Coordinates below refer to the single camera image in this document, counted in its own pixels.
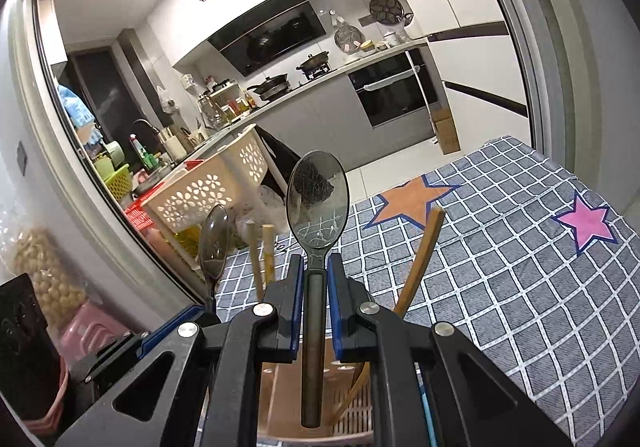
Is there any dark translucent spoon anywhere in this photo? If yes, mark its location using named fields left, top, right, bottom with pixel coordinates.
left=198, top=204, right=231, bottom=314
left=286, top=150, right=349, bottom=429

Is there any pink plastic stool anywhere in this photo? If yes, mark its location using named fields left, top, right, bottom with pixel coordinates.
left=24, top=302, right=131, bottom=436

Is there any beige plastic utensil holder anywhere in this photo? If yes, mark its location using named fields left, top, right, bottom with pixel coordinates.
left=257, top=335, right=377, bottom=445

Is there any bag of peanuts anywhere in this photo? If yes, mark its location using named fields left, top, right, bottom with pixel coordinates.
left=1, top=221, right=88, bottom=329

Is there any red plastic basket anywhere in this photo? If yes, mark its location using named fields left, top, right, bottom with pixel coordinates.
left=125, top=159, right=203, bottom=233

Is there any beige flower-pattern storage cart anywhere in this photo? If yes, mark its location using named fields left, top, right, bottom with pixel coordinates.
left=141, top=124, right=270, bottom=276

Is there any grey checked tablecloth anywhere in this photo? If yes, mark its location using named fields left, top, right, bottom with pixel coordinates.
left=214, top=135, right=640, bottom=447

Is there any cardboard box on floor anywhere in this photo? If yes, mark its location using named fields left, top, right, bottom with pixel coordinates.
left=431, top=108, right=460, bottom=155

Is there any black wok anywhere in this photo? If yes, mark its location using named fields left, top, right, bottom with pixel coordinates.
left=247, top=74, right=291, bottom=102

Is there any built-in black oven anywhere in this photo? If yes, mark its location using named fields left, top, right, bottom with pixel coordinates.
left=348, top=48, right=439, bottom=128

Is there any black pot on stove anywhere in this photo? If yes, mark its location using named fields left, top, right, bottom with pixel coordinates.
left=296, top=51, right=331, bottom=81

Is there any black range hood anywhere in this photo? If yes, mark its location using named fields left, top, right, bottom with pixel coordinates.
left=207, top=0, right=326, bottom=77

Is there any round black baking pan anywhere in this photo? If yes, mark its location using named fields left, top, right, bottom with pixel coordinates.
left=358, top=0, right=414, bottom=27

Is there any white refrigerator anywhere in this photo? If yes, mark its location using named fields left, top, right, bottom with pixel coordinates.
left=408, top=0, right=532, bottom=152

